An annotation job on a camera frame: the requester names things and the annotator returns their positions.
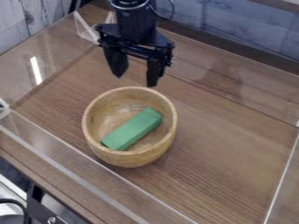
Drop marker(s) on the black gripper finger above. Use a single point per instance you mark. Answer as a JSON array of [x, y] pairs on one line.
[[155, 71], [116, 60]]

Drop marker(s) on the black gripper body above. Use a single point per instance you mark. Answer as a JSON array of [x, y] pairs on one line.
[[135, 35]]

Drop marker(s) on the green rectangular stick block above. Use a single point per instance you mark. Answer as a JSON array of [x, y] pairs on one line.
[[132, 130]]

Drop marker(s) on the round wooden bowl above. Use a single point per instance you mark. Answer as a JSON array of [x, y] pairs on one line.
[[112, 109]]

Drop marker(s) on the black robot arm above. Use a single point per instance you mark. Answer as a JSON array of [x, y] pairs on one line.
[[133, 5]]

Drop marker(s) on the clear acrylic corner bracket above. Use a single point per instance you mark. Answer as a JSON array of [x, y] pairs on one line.
[[87, 32]]

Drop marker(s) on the clear acrylic enclosure walls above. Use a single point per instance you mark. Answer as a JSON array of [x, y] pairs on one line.
[[229, 171]]

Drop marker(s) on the black table frame bracket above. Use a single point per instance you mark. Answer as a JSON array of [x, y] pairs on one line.
[[40, 215]]

